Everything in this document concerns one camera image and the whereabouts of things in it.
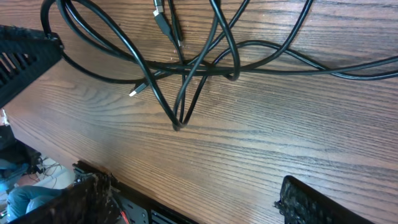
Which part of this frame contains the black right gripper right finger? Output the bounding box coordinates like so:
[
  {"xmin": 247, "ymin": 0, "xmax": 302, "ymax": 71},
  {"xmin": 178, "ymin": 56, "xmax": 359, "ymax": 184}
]
[{"xmin": 274, "ymin": 175, "xmax": 372, "ymax": 224}]

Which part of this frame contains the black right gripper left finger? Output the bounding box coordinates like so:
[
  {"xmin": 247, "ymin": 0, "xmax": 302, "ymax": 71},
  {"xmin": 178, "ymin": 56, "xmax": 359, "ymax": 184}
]
[{"xmin": 10, "ymin": 174, "xmax": 120, "ymax": 224}]

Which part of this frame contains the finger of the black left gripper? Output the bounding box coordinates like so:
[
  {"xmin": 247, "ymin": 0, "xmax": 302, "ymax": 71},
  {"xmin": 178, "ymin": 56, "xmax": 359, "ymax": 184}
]
[{"xmin": 1, "ymin": 25, "xmax": 63, "ymax": 107}]

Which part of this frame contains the black cable bundle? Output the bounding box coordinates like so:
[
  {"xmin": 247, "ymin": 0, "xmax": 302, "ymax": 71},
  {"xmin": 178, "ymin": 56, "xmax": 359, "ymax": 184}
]
[{"xmin": 40, "ymin": 0, "xmax": 398, "ymax": 132}]

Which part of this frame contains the seated person in background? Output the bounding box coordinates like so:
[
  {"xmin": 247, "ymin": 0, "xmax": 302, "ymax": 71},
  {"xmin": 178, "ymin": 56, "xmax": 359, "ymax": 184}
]
[{"xmin": 1, "ymin": 159, "xmax": 67, "ymax": 223}]

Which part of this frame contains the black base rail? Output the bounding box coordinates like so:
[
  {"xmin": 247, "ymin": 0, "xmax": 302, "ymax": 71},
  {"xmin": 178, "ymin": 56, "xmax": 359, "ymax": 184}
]
[{"xmin": 73, "ymin": 161, "xmax": 197, "ymax": 224}]

